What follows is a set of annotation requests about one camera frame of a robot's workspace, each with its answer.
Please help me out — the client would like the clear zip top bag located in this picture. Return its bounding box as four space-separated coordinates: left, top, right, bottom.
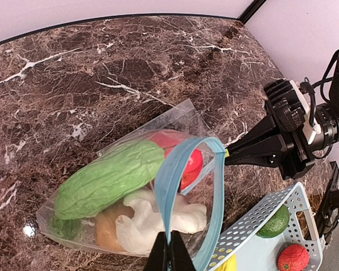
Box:
36 100 225 270

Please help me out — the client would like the red apple toy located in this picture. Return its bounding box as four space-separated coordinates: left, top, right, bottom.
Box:
149 129 204 190

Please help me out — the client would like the white mushroom toy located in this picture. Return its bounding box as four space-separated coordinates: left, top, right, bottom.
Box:
115 189 207 255

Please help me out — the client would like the black aluminium frame rail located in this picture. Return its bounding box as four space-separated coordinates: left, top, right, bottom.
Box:
315 161 339 246

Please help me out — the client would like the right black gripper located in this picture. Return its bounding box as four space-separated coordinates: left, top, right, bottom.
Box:
224 101 323 181

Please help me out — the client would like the light blue plastic basket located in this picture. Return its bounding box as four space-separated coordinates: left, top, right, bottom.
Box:
206 182 323 270

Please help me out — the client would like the right black frame post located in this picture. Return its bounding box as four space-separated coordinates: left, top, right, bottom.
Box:
237 0 267 24

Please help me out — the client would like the green round fruit toy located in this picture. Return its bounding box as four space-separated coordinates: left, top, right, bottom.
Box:
257 205 290 238

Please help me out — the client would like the red raspberry toy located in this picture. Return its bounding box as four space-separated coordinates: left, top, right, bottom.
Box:
277 244 310 271

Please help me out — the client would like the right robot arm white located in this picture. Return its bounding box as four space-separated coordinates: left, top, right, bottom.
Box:
225 49 339 180

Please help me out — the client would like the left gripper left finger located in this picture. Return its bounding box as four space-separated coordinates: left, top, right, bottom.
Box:
144 232 168 271

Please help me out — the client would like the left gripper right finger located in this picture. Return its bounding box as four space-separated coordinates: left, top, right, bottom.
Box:
168 230 196 271

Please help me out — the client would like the yellow corn toy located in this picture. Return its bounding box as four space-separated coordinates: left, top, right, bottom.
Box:
216 255 237 271

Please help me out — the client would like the green cucumber toy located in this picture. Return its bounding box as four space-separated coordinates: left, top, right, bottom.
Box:
54 140 165 220

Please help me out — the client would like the brown potato toy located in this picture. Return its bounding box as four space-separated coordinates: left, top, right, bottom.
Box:
95 204 134 252

